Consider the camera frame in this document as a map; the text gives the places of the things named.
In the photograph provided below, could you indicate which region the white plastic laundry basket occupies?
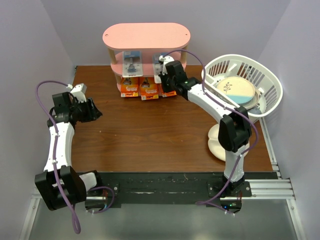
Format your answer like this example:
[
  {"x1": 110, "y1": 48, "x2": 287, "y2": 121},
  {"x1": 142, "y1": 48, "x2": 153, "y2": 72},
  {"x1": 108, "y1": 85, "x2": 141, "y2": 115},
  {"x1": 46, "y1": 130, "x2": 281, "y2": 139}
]
[{"x1": 201, "y1": 54, "x2": 283, "y2": 123}]

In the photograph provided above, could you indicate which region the orange razor box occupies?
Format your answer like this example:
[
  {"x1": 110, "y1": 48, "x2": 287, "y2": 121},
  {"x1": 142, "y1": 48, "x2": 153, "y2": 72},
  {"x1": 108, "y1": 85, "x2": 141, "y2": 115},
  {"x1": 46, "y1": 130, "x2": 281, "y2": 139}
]
[
  {"x1": 157, "y1": 84, "x2": 177, "y2": 98},
  {"x1": 139, "y1": 76, "x2": 159, "y2": 101},
  {"x1": 120, "y1": 77, "x2": 139, "y2": 98}
]

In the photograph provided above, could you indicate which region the pink three-tier wooden shelf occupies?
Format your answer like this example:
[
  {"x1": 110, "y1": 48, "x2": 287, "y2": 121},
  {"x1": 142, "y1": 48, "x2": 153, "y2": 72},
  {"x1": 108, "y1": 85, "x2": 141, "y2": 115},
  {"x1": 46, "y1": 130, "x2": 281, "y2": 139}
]
[{"x1": 102, "y1": 22, "x2": 191, "y2": 91}]

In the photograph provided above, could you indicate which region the blue razor blister pack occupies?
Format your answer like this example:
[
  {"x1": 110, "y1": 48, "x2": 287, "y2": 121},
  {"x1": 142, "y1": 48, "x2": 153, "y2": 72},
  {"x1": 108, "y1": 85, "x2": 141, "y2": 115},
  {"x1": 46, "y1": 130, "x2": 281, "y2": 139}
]
[
  {"x1": 122, "y1": 51, "x2": 143, "y2": 78},
  {"x1": 152, "y1": 52, "x2": 167, "y2": 84}
]

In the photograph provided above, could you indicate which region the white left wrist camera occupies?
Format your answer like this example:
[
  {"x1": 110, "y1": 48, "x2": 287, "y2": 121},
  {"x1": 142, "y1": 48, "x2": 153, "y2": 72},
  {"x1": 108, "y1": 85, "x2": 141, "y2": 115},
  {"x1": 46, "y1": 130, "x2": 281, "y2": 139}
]
[{"x1": 66, "y1": 83, "x2": 87, "y2": 103}]

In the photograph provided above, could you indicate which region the cream and blue floral plate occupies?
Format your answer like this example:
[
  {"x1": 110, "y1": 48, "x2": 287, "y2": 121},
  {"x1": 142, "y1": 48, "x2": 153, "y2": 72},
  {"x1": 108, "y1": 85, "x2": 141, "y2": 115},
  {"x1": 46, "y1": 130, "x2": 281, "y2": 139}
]
[{"x1": 216, "y1": 76, "x2": 256, "y2": 105}]

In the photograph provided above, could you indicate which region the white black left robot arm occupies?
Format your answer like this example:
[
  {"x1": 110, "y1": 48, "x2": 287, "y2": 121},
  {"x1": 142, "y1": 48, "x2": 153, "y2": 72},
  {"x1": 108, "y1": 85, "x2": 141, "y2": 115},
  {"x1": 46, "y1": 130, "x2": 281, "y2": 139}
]
[{"x1": 34, "y1": 89, "x2": 104, "y2": 211}]

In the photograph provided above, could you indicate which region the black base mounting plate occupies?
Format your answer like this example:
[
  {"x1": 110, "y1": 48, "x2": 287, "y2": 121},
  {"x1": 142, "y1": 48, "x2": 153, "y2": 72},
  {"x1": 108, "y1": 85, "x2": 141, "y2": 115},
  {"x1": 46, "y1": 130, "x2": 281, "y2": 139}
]
[{"x1": 74, "y1": 171, "x2": 279, "y2": 213}]

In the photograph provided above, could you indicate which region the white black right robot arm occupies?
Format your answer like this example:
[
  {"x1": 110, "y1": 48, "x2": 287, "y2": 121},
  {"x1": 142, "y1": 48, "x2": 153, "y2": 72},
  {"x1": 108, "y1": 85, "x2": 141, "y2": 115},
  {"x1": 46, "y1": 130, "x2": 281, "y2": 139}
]
[{"x1": 159, "y1": 56, "x2": 252, "y2": 198}]

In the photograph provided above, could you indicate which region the cream divided plate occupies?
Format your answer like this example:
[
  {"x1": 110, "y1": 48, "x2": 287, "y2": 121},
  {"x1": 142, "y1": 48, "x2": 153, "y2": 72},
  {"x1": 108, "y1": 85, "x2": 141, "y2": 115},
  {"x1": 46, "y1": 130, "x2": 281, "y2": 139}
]
[{"x1": 207, "y1": 124, "x2": 251, "y2": 163}]

